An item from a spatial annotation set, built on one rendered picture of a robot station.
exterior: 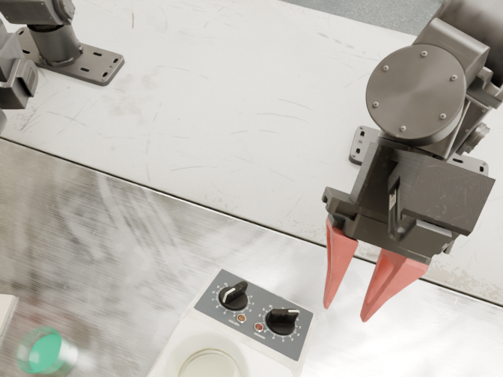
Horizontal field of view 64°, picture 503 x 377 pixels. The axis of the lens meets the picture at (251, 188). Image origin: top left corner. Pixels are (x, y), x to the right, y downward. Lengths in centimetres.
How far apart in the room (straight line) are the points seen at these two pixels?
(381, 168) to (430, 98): 8
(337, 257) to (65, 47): 55
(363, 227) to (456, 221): 8
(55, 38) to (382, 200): 56
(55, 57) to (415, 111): 60
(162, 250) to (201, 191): 10
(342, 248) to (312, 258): 20
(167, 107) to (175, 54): 12
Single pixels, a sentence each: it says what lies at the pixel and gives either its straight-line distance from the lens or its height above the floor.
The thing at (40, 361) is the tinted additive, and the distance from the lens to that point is 50.
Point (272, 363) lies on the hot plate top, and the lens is 40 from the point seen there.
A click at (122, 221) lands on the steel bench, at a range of 56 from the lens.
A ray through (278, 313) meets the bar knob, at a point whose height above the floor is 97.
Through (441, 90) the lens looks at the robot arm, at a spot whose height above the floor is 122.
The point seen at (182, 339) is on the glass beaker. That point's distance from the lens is 33.
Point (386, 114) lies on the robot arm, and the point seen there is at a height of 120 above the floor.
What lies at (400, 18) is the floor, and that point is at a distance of 259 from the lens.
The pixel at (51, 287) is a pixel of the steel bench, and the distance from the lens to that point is 55.
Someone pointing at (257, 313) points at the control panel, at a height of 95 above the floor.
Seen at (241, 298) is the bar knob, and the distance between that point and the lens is 45.
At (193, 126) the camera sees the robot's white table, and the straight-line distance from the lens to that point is 64.
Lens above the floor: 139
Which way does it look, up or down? 58 degrees down
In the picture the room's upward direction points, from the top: 6 degrees clockwise
